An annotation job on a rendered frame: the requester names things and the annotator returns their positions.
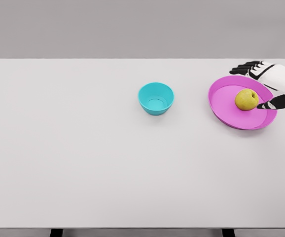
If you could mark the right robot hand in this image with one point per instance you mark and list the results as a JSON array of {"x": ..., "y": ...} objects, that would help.
[{"x": 279, "y": 76}]

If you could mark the pink plate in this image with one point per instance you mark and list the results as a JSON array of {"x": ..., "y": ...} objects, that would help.
[{"x": 227, "y": 108}]

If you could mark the blue bowl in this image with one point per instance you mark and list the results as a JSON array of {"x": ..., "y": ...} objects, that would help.
[{"x": 156, "y": 98}]

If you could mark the yellow-green apple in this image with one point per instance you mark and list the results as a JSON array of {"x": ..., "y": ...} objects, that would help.
[{"x": 246, "y": 100}]

